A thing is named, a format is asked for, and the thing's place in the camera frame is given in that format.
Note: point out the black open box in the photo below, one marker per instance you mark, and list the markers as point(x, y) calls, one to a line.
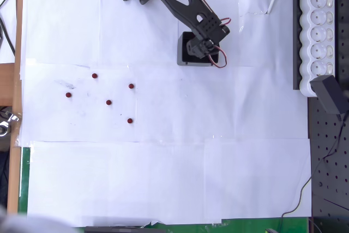
point(180, 55)

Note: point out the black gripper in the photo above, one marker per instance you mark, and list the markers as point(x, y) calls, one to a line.
point(194, 51)

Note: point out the black pegboard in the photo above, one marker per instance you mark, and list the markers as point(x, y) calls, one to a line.
point(330, 175)

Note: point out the white paper table cover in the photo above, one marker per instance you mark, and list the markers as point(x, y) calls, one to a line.
point(163, 175)

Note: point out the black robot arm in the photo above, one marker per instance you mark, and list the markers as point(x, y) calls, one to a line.
point(185, 9)

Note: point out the green cutting mat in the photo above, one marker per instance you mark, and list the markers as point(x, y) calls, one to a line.
point(24, 178)

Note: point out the red ball bottom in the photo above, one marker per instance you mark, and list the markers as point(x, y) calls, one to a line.
point(130, 120)

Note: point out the silver metal clamp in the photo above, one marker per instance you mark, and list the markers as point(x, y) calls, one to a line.
point(5, 128)

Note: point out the red ball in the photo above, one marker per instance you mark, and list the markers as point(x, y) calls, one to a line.
point(130, 120)
point(68, 95)
point(94, 75)
point(108, 102)
point(131, 86)

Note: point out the black power adapter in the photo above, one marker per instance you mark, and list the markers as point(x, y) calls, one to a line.
point(325, 94)

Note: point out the white power strip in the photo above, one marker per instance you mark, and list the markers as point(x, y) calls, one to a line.
point(317, 33)

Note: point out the wooden table edge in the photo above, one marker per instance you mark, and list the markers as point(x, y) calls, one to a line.
point(15, 80)

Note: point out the blurry grey object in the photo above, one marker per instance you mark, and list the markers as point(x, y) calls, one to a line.
point(27, 222)

